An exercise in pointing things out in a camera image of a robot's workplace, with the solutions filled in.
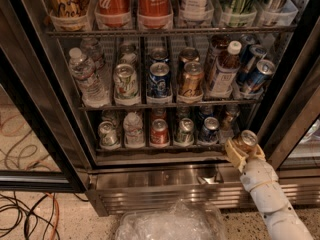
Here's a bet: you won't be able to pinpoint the orange cable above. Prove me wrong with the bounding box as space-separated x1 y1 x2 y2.
44 192 61 240

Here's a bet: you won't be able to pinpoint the white green can middle shelf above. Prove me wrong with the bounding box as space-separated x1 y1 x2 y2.
113 64 138 100

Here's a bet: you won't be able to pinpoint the blue tall can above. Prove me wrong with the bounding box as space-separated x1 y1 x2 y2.
241 59 275 94
236 44 267 86

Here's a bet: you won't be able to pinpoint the white green can shelf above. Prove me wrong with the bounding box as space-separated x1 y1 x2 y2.
98 121 119 148
113 64 138 100

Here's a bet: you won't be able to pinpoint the red coca cola can left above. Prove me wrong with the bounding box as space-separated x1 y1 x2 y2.
98 0 130 27

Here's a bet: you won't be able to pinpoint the blue tall can rear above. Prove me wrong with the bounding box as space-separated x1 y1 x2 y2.
236 44 267 86

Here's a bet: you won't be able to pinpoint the red coca cola can right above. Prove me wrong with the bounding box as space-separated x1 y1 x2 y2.
138 0 170 29

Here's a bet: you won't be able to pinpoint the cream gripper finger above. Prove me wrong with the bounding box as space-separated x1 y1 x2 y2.
225 138 248 173
249 144 266 161

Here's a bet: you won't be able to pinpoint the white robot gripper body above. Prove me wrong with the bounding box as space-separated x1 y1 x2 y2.
240 159 278 192

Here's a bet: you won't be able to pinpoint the fridge glass door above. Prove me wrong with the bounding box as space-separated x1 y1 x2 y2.
264 19 320 169
0 0 90 193

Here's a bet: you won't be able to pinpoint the water bottle bottom shelf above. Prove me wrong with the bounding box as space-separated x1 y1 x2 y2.
123 112 145 148

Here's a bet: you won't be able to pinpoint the fridge left glass door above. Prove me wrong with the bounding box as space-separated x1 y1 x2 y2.
0 0 90 193

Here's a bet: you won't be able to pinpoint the orange soda can rear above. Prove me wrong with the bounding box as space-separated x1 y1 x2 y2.
220 104 240 131

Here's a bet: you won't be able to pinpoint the blue can shelf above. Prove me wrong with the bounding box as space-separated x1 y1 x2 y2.
198 117 219 143
148 62 171 98

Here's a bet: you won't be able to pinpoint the tea bottle white cap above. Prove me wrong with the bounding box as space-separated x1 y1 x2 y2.
207 41 242 96

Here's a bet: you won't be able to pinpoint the water bottle shelf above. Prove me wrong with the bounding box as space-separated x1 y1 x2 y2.
69 48 108 108
123 112 145 148

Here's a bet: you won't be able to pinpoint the blue can bottom shelf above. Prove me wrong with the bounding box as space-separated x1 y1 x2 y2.
198 117 219 143

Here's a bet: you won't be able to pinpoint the white labelled bottle top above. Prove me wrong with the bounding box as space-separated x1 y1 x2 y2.
180 0 209 21

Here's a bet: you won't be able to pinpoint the green striped can top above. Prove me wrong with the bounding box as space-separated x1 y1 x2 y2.
219 0 255 27

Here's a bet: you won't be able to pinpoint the green silver can bottom shelf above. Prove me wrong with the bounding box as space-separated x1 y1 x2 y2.
176 118 194 144

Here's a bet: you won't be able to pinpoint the gold can middle shelf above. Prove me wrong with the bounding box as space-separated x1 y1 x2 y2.
178 62 204 97

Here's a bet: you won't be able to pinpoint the water bottle middle shelf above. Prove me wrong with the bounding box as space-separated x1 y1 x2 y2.
69 48 108 108

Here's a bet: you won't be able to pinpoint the orange soda can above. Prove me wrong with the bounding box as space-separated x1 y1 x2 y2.
233 130 258 153
220 104 240 131

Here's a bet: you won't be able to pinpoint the orange soda can front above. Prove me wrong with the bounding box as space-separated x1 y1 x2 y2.
233 130 258 153

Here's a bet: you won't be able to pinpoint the clear plastic bag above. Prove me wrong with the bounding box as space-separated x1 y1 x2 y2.
115 199 227 240

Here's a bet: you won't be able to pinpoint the blue tall can front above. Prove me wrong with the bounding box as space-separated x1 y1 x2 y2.
241 59 275 94

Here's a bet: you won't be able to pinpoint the white green can bottom shelf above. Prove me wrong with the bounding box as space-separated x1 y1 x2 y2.
98 121 119 148

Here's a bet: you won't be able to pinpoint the black cables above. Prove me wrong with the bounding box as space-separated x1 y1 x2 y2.
0 191 61 240

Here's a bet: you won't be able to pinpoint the gold lacroix can top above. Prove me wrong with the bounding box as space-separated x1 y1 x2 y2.
50 0 90 31

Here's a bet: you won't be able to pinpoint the red can bottom shelf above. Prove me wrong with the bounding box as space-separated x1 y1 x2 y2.
150 119 169 144

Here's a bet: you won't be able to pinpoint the blue can middle shelf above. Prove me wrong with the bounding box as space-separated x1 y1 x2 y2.
148 62 171 98

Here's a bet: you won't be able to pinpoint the red coca cola can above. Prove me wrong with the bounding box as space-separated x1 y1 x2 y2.
138 0 170 29
98 0 130 27

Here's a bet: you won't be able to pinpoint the stainless fridge base grille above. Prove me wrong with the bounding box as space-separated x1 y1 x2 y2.
85 163 320 217

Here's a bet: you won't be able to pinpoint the fridge right glass door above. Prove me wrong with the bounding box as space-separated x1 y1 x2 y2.
264 19 320 169

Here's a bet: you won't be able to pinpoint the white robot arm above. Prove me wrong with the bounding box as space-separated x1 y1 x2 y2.
225 139 314 240

